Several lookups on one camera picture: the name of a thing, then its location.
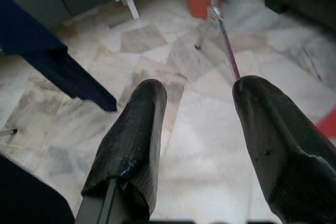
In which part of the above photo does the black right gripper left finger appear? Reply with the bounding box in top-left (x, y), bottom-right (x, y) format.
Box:
top-left (75, 78), bottom-right (168, 224)

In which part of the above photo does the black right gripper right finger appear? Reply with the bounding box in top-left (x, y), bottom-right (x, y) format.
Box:
top-left (232, 75), bottom-right (336, 224)

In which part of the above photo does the black garment with green print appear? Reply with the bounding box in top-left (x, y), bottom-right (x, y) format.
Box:
top-left (0, 155), bottom-right (76, 224)

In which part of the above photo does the red plastic stool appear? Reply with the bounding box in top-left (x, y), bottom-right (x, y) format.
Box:
top-left (314, 103), bottom-right (336, 140)

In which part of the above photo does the navy blue shirt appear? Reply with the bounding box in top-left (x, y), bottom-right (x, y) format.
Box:
top-left (0, 0), bottom-right (118, 112)

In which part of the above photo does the metal clothes rack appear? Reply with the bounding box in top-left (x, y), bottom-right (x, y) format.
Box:
top-left (0, 0), bottom-right (242, 137)

